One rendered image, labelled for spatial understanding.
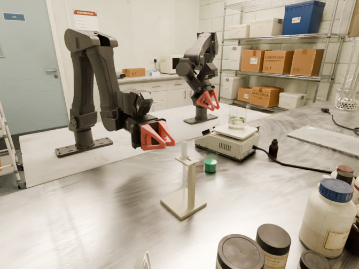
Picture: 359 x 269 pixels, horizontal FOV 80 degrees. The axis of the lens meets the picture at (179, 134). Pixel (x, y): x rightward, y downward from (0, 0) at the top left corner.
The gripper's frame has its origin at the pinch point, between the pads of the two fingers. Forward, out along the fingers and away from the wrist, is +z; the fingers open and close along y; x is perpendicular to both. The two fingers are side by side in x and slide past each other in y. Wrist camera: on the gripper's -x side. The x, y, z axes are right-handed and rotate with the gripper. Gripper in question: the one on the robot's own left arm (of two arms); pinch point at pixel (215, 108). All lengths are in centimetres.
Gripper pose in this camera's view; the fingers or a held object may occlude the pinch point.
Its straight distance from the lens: 88.1
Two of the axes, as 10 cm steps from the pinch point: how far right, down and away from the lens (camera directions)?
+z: 5.5, 7.9, -2.6
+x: -4.6, 5.5, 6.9
